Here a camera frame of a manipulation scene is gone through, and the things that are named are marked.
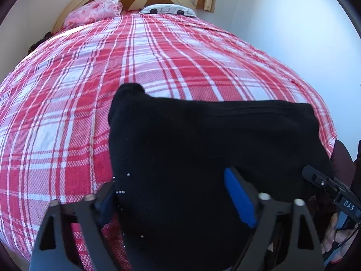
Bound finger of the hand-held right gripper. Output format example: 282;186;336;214
302;166;350;201

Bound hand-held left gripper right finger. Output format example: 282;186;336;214
224;167;325;271

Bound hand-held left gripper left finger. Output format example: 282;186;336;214
30;182;125;271

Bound black pants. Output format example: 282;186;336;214
108;83;335;271

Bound person's right hand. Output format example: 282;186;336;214
322;213;361;254

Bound person's dark clothing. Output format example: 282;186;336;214
330;140;361;192

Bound red plaid bed sheet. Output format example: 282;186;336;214
0;14;337;271

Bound dark cloth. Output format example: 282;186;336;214
27;31;53;53

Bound pink floral pillow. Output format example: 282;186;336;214
63;0;123;29

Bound white patterned pillow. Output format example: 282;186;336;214
139;4;198;17

